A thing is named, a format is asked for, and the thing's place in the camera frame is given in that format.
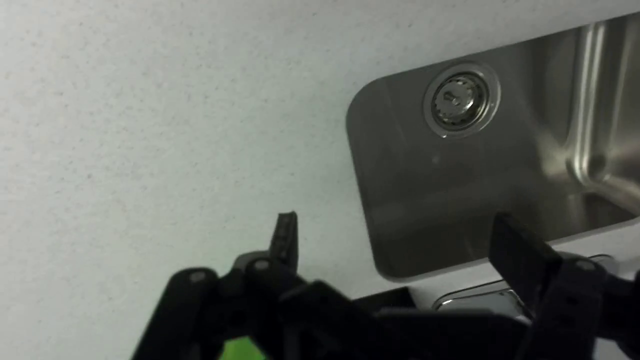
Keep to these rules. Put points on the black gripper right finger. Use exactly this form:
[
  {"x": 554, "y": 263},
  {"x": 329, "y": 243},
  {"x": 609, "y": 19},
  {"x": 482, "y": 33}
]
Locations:
[{"x": 533, "y": 266}]

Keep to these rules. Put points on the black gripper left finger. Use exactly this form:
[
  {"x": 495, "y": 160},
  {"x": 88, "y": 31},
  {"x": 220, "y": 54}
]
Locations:
[{"x": 201, "y": 306}]

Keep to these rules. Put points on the green plastic cup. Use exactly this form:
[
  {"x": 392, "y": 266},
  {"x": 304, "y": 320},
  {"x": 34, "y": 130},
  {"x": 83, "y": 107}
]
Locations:
[{"x": 240, "y": 349}]

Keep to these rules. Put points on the stainless steel sink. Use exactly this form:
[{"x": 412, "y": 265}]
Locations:
[{"x": 507, "y": 186}]

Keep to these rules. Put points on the round metal sink drain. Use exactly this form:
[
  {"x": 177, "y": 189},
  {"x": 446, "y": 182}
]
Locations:
[{"x": 460, "y": 100}]

